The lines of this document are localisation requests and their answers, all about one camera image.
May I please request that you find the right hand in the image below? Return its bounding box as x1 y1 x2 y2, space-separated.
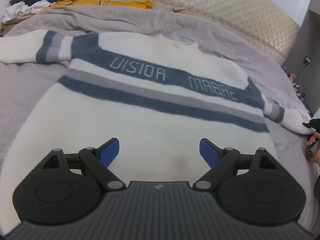
306 132 320 165

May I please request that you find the brown cardboard box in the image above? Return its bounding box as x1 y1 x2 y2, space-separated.
1 15 32 37

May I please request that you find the pink pillow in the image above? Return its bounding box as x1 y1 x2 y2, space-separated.
174 8 195 15

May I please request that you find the wall charger with white cable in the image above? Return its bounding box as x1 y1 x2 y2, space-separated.
299 56 312 86

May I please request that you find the grey wall cabinet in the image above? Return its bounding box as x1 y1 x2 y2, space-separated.
283 10 319 114

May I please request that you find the white sweater with blue stripes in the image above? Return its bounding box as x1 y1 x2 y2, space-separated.
1 30 311 233

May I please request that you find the cream quilted headboard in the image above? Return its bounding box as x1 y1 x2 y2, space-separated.
71 0 300 66

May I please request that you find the white crumpled cloth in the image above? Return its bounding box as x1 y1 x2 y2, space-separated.
2 0 51 24

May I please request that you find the grey bed cover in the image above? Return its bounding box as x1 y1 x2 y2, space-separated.
1 5 319 233

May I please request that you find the yellow garment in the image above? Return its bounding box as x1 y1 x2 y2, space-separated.
44 0 153 9

